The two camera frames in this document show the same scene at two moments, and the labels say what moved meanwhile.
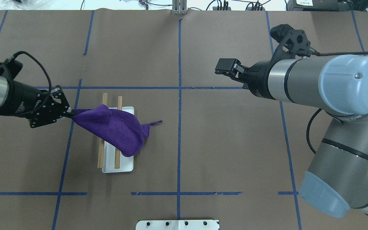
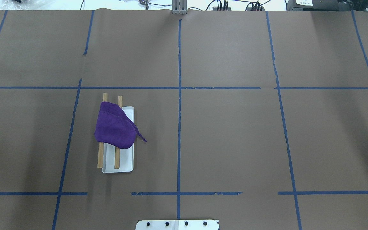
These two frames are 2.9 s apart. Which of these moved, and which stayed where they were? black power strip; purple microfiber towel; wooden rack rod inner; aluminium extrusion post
Moved: purple microfiber towel
Stayed: wooden rack rod inner; aluminium extrusion post; black power strip
